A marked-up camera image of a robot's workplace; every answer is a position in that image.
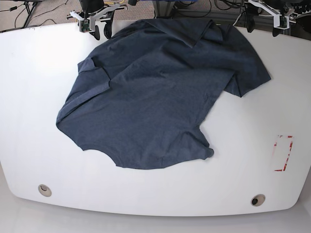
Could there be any dark blue t-shirt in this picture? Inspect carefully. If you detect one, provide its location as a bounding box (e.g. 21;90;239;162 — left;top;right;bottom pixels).
56;18;271;169

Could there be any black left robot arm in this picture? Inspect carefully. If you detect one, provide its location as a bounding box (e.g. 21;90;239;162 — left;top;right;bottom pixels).
245;0;311;37

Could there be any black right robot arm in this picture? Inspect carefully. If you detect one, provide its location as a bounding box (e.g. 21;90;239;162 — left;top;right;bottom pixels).
78;0;114;40

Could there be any black tripod leg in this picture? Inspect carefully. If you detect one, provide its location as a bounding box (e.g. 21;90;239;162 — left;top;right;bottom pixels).
22;0;38;29

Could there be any red tape rectangle marking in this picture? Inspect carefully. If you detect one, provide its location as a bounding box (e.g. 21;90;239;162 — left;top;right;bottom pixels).
271;135;294;172

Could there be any aluminium frame stand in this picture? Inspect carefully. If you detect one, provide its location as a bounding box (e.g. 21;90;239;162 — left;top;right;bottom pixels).
152;0;175;18

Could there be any left table cable grommet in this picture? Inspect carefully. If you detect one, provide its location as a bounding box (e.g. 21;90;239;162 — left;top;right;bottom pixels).
38;184;52;197

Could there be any table cable grommet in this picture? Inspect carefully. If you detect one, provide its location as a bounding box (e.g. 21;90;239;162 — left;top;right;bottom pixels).
38;184;52;197
251;194;265;207

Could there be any right table cable grommet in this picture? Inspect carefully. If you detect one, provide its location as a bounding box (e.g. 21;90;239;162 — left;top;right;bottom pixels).
251;194;265;207

